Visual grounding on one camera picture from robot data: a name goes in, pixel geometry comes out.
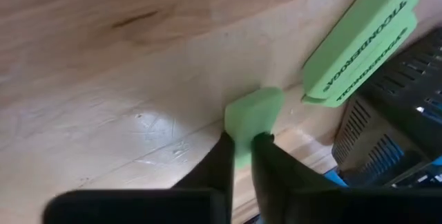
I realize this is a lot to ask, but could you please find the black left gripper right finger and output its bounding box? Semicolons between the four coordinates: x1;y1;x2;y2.
251;132;442;224

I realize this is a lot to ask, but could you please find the green rectangular eraser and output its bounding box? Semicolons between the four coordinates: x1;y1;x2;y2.
300;9;419;109
302;0;421;100
223;86;286;170

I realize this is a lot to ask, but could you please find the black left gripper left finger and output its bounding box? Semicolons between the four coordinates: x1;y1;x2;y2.
43;132;236;224

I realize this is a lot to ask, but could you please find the black slotted plastic basket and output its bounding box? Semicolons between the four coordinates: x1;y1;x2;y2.
331;26;442;187

